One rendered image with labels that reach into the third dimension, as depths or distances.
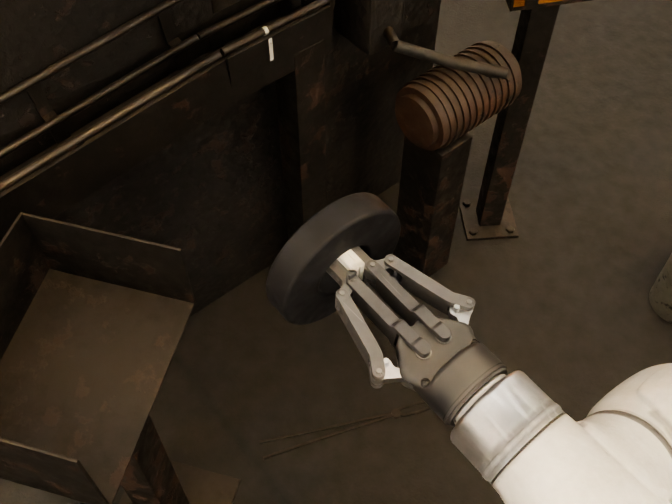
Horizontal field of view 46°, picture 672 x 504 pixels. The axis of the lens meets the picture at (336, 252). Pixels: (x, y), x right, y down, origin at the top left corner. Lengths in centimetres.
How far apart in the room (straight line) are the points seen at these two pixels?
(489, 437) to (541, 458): 4
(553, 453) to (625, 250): 127
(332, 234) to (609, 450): 30
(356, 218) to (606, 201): 130
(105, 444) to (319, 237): 38
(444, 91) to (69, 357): 75
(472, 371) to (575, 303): 110
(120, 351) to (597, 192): 132
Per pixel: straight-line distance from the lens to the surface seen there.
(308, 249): 73
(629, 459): 70
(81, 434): 97
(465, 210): 187
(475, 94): 139
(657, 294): 180
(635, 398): 78
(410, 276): 76
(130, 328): 100
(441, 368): 70
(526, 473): 67
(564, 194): 197
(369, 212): 75
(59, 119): 115
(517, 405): 68
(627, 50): 241
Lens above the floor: 144
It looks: 54 degrees down
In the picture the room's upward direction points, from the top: straight up
